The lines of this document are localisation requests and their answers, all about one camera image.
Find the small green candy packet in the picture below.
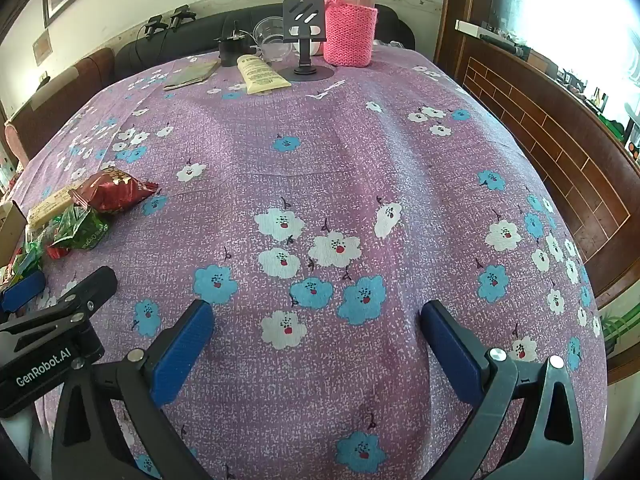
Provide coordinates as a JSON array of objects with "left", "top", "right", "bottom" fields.
[{"left": 10, "top": 241, "right": 46, "bottom": 286}]

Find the small wall plaque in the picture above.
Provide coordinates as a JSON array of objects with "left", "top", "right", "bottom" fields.
[{"left": 32, "top": 30, "right": 53, "bottom": 66}]

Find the olive paper pamphlet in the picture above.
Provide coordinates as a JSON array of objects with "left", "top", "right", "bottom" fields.
[{"left": 163, "top": 60, "right": 221, "bottom": 92}]

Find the black phone stand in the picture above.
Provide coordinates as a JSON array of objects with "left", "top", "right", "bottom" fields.
[{"left": 277, "top": 0, "right": 336, "bottom": 82}]

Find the green snack packet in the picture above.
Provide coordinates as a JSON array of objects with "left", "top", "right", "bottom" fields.
[{"left": 50, "top": 205, "right": 110, "bottom": 251}]

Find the purple floral tablecloth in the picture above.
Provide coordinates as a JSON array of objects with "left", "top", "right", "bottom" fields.
[{"left": 10, "top": 50, "right": 608, "bottom": 480}]

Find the black device on sofa back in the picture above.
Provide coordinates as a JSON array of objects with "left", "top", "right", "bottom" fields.
[
  {"left": 169, "top": 5, "right": 197, "bottom": 30},
  {"left": 143, "top": 16, "right": 168, "bottom": 41}
]

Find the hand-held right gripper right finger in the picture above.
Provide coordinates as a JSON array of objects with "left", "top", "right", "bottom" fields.
[{"left": 419, "top": 300, "right": 586, "bottom": 480}]

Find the yellow long box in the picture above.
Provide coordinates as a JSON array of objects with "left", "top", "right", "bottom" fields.
[{"left": 236, "top": 54, "right": 292, "bottom": 96}]

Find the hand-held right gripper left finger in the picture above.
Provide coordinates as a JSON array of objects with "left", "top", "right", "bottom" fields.
[{"left": 50, "top": 299, "right": 217, "bottom": 480}]

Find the small black container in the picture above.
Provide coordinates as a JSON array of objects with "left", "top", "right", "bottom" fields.
[{"left": 215, "top": 22, "right": 251, "bottom": 67}]

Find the clear plastic cup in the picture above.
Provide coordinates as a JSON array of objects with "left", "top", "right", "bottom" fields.
[{"left": 252, "top": 16, "right": 296, "bottom": 66}]

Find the shiny red foil snack packet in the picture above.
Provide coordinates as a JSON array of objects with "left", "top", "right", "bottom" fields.
[{"left": 70, "top": 167, "right": 160, "bottom": 215}]

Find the beige wafer packet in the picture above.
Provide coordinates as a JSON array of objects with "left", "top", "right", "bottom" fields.
[{"left": 26, "top": 184, "right": 83, "bottom": 228}]

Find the white cup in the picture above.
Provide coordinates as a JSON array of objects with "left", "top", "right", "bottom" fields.
[{"left": 292, "top": 35, "right": 326, "bottom": 57}]

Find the white window shelf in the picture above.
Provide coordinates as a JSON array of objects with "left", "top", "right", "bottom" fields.
[{"left": 455, "top": 19, "right": 533, "bottom": 60}]

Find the black leather sofa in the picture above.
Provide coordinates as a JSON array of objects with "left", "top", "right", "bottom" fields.
[{"left": 114, "top": 2, "right": 416, "bottom": 81}]

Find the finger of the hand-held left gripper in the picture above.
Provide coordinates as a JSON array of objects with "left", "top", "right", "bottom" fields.
[
  {"left": 0, "top": 266, "right": 119, "bottom": 334},
  {"left": 0, "top": 270, "right": 47, "bottom": 314}
]

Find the cardboard box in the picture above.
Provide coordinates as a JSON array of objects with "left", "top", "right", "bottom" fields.
[{"left": 0, "top": 200, "right": 28, "bottom": 268}]

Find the brown armchair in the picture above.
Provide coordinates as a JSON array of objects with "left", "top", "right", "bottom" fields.
[{"left": 5, "top": 47, "right": 117, "bottom": 171}]

